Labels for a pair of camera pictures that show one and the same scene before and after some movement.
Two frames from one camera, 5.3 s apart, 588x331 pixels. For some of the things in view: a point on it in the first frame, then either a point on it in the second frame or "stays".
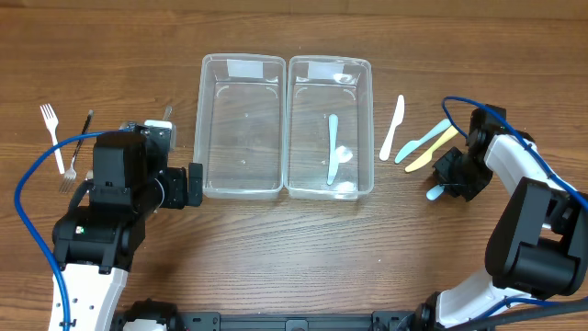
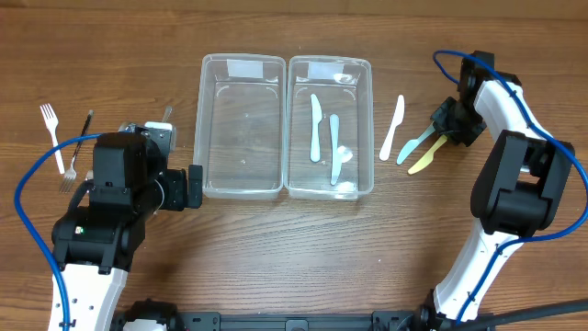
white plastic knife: (400, 114) stays
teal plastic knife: (412, 145) stays
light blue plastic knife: (435, 192) -> (316, 116)
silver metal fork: (168, 109) stays
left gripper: (179, 187) stays
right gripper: (459, 172) -> (450, 121)
